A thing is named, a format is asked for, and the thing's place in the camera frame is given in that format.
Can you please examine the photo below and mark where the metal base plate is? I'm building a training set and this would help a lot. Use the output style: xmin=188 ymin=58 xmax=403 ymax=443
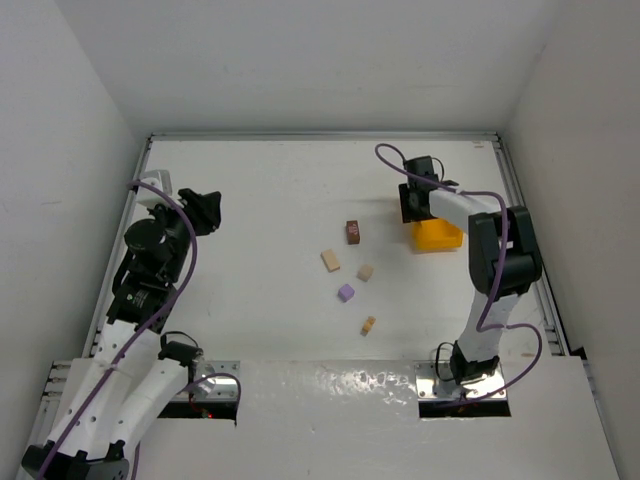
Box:
xmin=192 ymin=360 xmax=241 ymax=402
xmin=414 ymin=360 xmax=507 ymax=403

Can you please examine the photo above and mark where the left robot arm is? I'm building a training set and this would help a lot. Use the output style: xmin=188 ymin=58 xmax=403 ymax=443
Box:
xmin=21 ymin=181 xmax=222 ymax=479

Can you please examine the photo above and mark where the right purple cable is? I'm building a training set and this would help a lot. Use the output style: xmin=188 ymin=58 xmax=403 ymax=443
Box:
xmin=374 ymin=143 xmax=544 ymax=401

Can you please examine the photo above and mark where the light wood cube block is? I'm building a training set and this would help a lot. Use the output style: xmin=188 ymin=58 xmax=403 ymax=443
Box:
xmin=357 ymin=264 xmax=374 ymax=282

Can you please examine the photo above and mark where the long light wood block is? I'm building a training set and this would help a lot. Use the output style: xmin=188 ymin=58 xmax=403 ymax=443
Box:
xmin=320 ymin=249 xmax=341 ymax=273

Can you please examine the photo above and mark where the dark brown wood block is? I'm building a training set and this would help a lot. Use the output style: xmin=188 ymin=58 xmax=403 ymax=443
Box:
xmin=345 ymin=220 xmax=361 ymax=245

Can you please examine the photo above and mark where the white front cover board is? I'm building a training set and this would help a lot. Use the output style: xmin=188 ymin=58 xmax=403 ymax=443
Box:
xmin=137 ymin=357 xmax=617 ymax=479

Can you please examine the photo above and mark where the purple cube block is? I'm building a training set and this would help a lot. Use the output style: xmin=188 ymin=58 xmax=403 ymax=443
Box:
xmin=337 ymin=284 xmax=355 ymax=302

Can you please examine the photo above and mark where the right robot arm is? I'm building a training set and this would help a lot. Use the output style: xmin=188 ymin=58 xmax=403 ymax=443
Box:
xmin=399 ymin=156 xmax=542 ymax=385

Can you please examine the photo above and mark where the yellow plastic bin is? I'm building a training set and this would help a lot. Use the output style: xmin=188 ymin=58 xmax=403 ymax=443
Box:
xmin=411 ymin=218 xmax=464 ymax=252

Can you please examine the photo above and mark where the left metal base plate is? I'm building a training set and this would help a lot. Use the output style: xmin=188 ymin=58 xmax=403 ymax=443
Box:
xmin=192 ymin=360 xmax=241 ymax=402

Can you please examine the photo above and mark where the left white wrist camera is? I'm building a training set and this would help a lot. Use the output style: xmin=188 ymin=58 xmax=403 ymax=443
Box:
xmin=134 ymin=169 xmax=172 ymax=209

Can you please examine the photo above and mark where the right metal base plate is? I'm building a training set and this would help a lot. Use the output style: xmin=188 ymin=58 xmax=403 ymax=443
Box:
xmin=414 ymin=360 xmax=507 ymax=403

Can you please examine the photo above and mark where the small orange wood block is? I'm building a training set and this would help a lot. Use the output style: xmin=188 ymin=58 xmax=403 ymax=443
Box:
xmin=361 ymin=316 xmax=376 ymax=336

